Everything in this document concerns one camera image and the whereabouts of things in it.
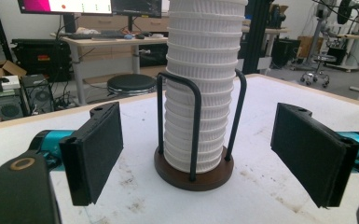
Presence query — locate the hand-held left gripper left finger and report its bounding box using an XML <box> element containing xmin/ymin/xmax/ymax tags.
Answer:
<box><xmin>59</xmin><ymin>102</ymin><xmax>124</xmax><ymax>207</ymax></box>

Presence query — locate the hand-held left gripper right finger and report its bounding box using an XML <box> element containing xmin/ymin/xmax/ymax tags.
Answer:
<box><xmin>269</xmin><ymin>102</ymin><xmax>359</xmax><ymax>209</ymax></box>

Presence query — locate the cup holder with brown base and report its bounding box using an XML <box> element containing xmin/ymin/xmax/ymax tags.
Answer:
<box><xmin>153</xmin><ymin>68</ymin><xmax>248</xmax><ymax>192</ymax></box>

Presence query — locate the stack of white paper cups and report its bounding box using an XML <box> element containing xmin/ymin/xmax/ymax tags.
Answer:
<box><xmin>162</xmin><ymin>0</ymin><xmax>249</xmax><ymax>175</ymax></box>

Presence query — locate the white table mat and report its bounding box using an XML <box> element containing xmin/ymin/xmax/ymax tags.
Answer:
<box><xmin>0</xmin><ymin>74</ymin><xmax>359</xmax><ymax>224</ymax></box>

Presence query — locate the black computer tower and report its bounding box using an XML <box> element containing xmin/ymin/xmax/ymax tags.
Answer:
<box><xmin>21</xmin><ymin>74</ymin><xmax>56</xmax><ymax>116</ymax></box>
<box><xmin>0</xmin><ymin>78</ymin><xmax>31</xmax><ymax>124</ymax></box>

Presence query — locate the black round stool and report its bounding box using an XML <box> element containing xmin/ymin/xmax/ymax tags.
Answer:
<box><xmin>106</xmin><ymin>73</ymin><xmax>158</xmax><ymax>97</ymax></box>

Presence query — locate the rolling stool with chrome base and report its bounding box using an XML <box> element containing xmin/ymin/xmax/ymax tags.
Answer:
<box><xmin>299</xmin><ymin>54</ymin><xmax>338</xmax><ymax>88</ymax></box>

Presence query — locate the brown cardboard box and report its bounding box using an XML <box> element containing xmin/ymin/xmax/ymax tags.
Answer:
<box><xmin>297</xmin><ymin>35</ymin><xmax>324</xmax><ymax>59</ymax></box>

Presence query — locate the small white box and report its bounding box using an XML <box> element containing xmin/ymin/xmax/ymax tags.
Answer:
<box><xmin>0</xmin><ymin>75</ymin><xmax>21</xmax><ymax>91</ymax></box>

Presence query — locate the black equipment case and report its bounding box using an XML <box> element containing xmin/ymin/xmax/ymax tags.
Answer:
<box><xmin>11</xmin><ymin>38</ymin><xmax>73</xmax><ymax>82</ymax></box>

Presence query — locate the wooden desk with white legs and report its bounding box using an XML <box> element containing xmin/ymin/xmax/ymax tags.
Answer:
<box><xmin>49</xmin><ymin>31</ymin><xmax>169</xmax><ymax>105</ymax></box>

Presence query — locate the black keyboard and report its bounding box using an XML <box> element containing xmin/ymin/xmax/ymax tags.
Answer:
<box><xmin>91</xmin><ymin>30</ymin><xmax>127</xmax><ymax>41</ymax></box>

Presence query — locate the wooden drawer cabinet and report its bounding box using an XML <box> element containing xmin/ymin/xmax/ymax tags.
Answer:
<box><xmin>77</xmin><ymin>15</ymin><xmax>171</xmax><ymax>34</ymax></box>

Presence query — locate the monitor with pink white screen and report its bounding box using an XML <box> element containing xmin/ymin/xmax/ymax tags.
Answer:
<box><xmin>17</xmin><ymin>0</ymin><xmax>113</xmax><ymax>16</ymax></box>

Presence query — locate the dark monitor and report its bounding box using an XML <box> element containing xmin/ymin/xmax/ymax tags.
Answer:
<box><xmin>111</xmin><ymin>0</ymin><xmax>162</xmax><ymax>19</ymax></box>

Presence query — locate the black metal frame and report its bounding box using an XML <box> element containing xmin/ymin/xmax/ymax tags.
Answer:
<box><xmin>0</xmin><ymin>0</ymin><xmax>13</xmax><ymax>62</ymax></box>
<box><xmin>242</xmin><ymin>0</ymin><xmax>273</xmax><ymax>75</ymax></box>

